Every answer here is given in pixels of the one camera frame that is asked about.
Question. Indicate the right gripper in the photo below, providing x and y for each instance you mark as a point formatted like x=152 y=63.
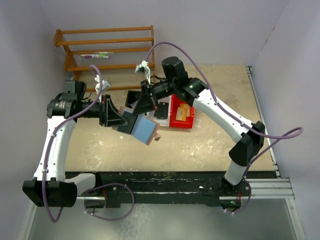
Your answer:
x=146 y=102

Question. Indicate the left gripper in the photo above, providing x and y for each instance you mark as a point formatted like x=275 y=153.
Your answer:
x=109 y=115

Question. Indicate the pink leather card holder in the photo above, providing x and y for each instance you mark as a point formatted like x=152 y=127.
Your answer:
x=141 y=127

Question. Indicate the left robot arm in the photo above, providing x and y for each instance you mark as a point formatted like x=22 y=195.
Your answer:
x=49 y=186

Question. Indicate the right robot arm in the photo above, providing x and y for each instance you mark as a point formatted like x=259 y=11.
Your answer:
x=248 y=136

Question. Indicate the black VIP card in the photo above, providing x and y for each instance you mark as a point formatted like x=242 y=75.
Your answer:
x=162 y=111

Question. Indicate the gold card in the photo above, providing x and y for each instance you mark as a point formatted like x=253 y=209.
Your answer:
x=183 y=112

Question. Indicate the black plastic bin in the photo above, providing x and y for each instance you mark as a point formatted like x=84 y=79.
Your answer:
x=132 y=98

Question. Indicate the white plastic bin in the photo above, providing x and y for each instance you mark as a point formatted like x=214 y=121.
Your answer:
x=162 y=122

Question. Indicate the green marker pen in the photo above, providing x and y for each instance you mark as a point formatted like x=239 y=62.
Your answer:
x=103 y=53

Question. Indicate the pink marker pen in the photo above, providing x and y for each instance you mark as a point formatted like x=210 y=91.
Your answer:
x=96 y=57

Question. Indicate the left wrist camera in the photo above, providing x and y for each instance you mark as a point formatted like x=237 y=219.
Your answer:
x=100 y=89

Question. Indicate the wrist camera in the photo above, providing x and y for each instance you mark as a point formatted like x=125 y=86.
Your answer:
x=143 y=68
x=100 y=89

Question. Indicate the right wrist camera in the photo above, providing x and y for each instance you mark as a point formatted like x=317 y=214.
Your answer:
x=143 y=68

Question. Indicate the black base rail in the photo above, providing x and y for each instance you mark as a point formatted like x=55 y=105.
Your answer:
x=113 y=188

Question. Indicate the aluminium table edge rail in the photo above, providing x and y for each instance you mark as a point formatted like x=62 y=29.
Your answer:
x=289 y=202

